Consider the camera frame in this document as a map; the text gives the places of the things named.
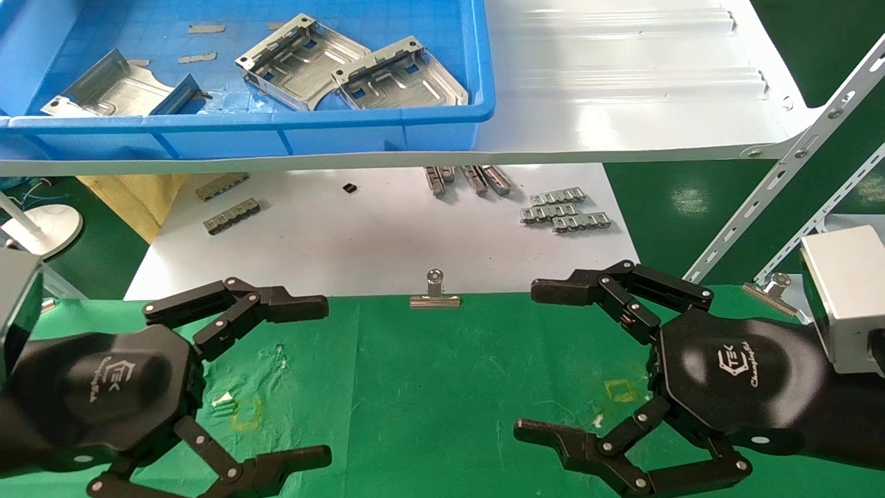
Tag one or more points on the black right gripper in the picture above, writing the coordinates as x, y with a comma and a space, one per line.
740, 377

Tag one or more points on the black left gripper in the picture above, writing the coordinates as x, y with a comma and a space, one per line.
104, 387

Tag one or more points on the stamped sheet metal bracket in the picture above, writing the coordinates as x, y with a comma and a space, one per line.
408, 86
304, 66

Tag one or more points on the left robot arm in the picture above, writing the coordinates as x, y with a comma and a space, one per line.
17, 436

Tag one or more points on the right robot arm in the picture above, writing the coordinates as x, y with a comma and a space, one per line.
850, 415

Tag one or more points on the grey metal clip strip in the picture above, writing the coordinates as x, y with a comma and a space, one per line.
546, 212
557, 196
438, 180
231, 215
475, 179
497, 179
582, 222
221, 186

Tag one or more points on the green table cloth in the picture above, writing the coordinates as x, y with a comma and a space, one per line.
442, 387

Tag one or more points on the yellow woven bag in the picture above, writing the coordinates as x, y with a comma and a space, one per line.
131, 197

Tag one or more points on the grey perforated angle bar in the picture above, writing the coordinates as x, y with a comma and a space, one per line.
62, 280

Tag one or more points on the blue plastic bin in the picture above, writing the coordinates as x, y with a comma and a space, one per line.
228, 135

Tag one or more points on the white perforated angle bar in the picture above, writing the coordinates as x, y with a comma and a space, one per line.
788, 162
817, 223

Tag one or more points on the white metal shelf panel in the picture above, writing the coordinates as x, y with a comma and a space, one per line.
622, 104

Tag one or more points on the white round stand base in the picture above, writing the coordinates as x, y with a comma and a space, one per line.
45, 228

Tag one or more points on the bent sheet metal part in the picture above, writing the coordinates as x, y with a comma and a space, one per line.
117, 90

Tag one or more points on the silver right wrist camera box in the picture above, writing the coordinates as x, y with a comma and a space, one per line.
847, 290

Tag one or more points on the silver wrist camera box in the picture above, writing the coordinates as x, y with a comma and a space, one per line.
17, 311
847, 290

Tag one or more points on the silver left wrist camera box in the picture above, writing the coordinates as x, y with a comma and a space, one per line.
17, 311

